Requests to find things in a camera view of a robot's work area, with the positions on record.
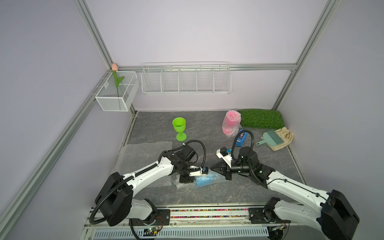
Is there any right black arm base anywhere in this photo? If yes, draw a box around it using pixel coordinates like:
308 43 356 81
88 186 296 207
249 208 291 225

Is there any pink plastic wine glass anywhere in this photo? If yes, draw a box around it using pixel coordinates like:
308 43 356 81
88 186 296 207
223 111 241 134

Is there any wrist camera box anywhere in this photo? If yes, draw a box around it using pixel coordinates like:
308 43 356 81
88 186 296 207
216 147 233 167
188 167 209 177

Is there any beige cloth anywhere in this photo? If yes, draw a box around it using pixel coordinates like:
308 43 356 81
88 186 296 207
270 127 294 151

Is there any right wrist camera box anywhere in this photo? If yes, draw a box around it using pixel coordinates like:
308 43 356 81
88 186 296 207
216 147 233 167

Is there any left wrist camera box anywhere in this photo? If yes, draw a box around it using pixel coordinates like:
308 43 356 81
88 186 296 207
188 167 209 177

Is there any green artificial grass mat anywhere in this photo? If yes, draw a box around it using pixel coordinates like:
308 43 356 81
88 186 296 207
239 109 285 130

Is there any green dustpan brush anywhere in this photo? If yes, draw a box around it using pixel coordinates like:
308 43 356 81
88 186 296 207
255 130 284 147

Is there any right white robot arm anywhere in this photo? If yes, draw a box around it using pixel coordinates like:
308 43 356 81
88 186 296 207
211 133 360 240

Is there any white mesh wall basket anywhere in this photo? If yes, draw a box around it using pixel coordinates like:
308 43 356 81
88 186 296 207
95 71 140 112

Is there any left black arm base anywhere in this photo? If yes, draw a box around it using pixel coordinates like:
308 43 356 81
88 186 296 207
130 209 171 227

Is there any white wire wall shelf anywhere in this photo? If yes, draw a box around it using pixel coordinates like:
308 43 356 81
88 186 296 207
141 62 232 95

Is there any white slotted cable duct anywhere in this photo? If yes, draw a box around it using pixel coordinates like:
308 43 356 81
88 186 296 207
93 226 270 240

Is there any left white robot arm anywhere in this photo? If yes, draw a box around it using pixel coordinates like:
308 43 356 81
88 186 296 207
89 141 209 227

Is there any green plastic wine glass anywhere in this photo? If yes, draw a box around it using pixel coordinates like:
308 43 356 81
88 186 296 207
172 117 187 142

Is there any blue tape dispenser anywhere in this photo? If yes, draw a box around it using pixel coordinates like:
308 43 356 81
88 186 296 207
236 131 248 147

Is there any artificial pink tulip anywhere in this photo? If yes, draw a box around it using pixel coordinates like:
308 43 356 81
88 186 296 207
111 63 125 97

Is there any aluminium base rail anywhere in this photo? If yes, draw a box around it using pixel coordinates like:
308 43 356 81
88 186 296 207
80 204 326 240

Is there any bubble wrap sheet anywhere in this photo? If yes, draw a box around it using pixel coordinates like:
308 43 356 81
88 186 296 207
174 172 226 189
111 141 173 175
221 110 242 137

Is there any blue plastic wine glass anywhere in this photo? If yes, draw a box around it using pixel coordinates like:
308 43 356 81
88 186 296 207
196 175 217 188

